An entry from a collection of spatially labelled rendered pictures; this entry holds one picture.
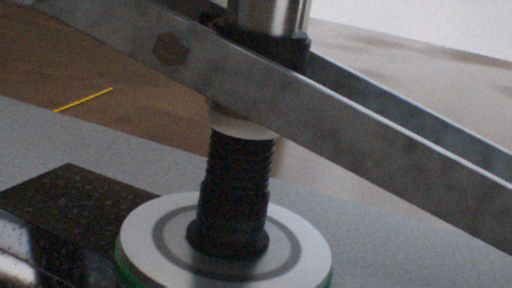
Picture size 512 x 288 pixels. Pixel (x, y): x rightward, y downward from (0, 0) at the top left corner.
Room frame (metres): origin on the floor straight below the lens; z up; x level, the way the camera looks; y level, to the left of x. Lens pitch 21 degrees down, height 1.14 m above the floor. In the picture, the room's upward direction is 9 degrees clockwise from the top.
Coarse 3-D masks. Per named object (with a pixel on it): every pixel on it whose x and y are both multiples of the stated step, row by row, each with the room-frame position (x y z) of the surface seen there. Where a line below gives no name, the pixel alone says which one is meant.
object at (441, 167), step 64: (64, 0) 0.48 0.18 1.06; (128, 0) 0.46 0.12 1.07; (192, 0) 0.57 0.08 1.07; (192, 64) 0.45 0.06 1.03; (256, 64) 0.44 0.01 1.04; (320, 64) 0.54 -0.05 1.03; (320, 128) 0.43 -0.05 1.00; (384, 128) 0.42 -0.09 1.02; (448, 128) 0.52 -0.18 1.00; (448, 192) 0.41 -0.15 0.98
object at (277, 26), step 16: (240, 0) 0.48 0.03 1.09; (256, 0) 0.47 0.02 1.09; (272, 0) 0.47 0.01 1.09; (288, 0) 0.48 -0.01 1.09; (208, 16) 0.55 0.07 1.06; (224, 16) 0.55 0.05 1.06; (240, 16) 0.48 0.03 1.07; (256, 16) 0.47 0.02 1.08; (272, 16) 0.48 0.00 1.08; (288, 16) 0.48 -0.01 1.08; (224, 32) 0.47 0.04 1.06; (240, 32) 0.47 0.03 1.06; (256, 32) 0.47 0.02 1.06; (272, 32) 0.48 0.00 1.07; (288, 32) 0.49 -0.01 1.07; (304, 32) 0.52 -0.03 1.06; (256, 48) 0.46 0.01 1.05; (272, 48) 0.46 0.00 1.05; (288, 48) 0.47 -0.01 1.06; (304, 48) 0.48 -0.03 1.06; (288, 64) 0.47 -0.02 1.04; (304, 64) 0.49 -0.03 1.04; (224, 112) 0.47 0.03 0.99
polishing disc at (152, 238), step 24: (192, 192) 0.60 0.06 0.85; (144, 216) 0.52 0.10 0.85; (168, 216) 0.53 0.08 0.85; (192, 216) 0.54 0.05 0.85; (288, 216) 0.58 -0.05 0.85; (120, 240) 0.47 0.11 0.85; (144, 240) 0.48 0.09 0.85; (168, 240) 0.48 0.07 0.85; (288, 240) 0.52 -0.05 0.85; (312, 240) 0.53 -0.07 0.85; (144, 264) 0.44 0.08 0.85; (168, 264) 0.44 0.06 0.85; (192, 264) 0.45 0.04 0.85; (216, 264) 0.46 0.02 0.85; (240, 264) 0.46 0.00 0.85; (264, 264) 0.47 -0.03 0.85; (288, 264) 0.48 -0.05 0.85; (312, 264) 0.48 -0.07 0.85
